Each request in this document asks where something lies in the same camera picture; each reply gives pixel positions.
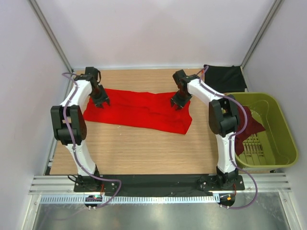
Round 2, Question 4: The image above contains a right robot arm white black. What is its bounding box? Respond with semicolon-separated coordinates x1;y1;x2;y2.
170;70;240;190

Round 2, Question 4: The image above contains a left aluminium corner post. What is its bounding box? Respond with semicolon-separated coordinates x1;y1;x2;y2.
27;0;73;72

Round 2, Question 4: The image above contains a dark red t-shirt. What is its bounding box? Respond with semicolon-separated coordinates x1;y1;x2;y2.
235;106;265;156

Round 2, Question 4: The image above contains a bright red t-shirt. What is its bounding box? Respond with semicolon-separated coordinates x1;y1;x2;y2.
83;89;192;135

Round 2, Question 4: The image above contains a right aluminium corner post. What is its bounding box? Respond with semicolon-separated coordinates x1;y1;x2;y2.
241;0;284;69

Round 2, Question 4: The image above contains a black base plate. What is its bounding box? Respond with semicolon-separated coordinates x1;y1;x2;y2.
74;173;245;195

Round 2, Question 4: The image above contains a folded black t-shirt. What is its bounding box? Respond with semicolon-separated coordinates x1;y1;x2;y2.
204;66;247;93

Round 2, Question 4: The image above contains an aluminium corner post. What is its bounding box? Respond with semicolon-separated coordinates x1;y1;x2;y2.
27;0;73;72
241;0;284;69

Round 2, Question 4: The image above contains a green plastic tub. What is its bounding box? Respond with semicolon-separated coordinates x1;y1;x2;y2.
232;92;298;171

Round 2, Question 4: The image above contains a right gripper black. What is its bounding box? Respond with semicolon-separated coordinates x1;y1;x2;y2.
170;91;192;111

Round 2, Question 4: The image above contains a slotted cable duct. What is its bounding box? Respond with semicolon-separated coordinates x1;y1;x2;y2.
40;194;220;205

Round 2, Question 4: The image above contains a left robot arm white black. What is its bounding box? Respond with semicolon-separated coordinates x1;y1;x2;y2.
50;67;110;192

